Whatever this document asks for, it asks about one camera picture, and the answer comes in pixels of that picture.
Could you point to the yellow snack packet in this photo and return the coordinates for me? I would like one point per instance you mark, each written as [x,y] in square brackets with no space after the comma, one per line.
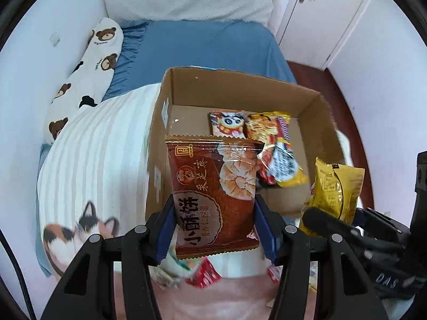
[337,190]

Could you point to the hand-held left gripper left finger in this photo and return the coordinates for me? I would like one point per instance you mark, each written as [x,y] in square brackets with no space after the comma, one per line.
[165,236]

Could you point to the white green snack packet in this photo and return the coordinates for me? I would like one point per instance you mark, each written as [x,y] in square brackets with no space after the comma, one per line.
[173,270]

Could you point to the bear print bolster pillow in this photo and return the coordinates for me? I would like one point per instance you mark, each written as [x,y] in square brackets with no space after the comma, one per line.
[96,56]

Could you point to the white wall socket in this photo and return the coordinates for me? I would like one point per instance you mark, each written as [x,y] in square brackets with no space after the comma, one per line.
[55,39]

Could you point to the small red white packet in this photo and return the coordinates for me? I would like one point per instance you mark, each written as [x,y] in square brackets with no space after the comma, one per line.
[273,273]

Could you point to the grey white pillow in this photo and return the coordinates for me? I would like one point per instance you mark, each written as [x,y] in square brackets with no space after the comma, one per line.
[186,3]

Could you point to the cardboard box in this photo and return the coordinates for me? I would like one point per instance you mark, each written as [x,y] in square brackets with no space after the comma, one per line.
[233,90]

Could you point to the pink blanket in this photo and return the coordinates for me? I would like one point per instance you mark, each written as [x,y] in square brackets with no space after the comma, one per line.
[216,303]

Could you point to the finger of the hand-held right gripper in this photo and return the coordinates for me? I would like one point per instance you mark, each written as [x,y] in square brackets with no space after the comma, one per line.
[377,218]
[320,220]

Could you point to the blue bed sheet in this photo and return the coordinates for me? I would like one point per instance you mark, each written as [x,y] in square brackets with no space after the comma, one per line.
[206,46]

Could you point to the brown pastry snack packet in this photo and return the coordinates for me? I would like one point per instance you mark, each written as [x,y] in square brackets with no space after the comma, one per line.
[206,206]

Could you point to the red white panda snack packet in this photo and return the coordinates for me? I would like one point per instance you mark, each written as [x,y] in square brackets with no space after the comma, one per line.
[228,123]

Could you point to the white door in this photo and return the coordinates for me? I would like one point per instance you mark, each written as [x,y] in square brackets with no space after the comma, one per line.
[320,23]

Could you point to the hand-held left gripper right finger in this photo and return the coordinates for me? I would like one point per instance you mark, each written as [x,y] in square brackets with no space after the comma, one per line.
[267,233]

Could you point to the yellow red noodle packet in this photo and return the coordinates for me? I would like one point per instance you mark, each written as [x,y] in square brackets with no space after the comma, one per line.
[267,130]

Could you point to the striped cat print blanket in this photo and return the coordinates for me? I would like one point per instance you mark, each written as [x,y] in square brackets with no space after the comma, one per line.
[100,146]

